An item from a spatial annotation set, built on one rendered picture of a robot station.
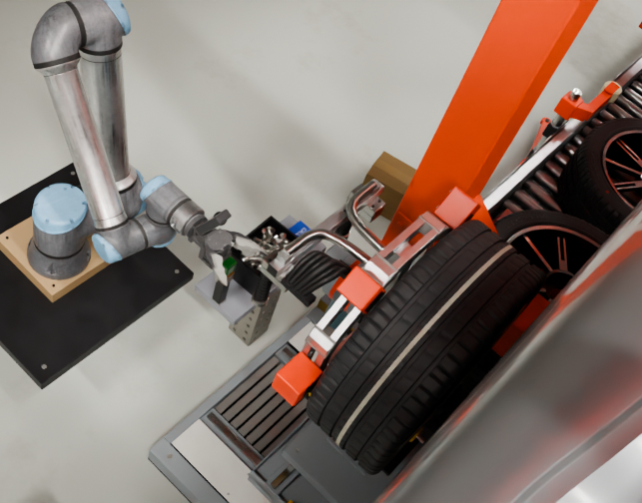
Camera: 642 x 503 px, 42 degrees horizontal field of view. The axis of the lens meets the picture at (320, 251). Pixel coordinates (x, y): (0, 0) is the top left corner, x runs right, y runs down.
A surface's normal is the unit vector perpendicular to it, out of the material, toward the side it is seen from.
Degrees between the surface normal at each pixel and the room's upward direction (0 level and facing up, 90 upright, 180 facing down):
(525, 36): 90
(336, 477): 0
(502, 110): 90
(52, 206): 4
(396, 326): 37
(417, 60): 0
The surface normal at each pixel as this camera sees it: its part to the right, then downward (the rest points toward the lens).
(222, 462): 0.22, -0.56
